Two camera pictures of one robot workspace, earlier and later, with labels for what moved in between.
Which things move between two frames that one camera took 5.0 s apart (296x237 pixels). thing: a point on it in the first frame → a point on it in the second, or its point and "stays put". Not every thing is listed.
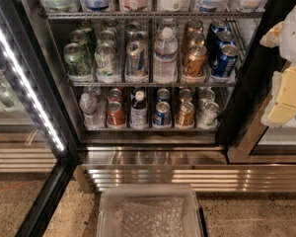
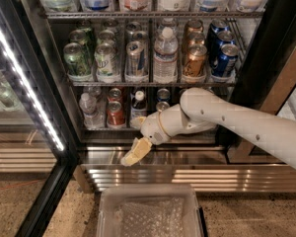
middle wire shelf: (152, 83) stays put
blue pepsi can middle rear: (217, 27) stays put
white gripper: (295, 39) → (153, 126)
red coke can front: (115, 115) stays put
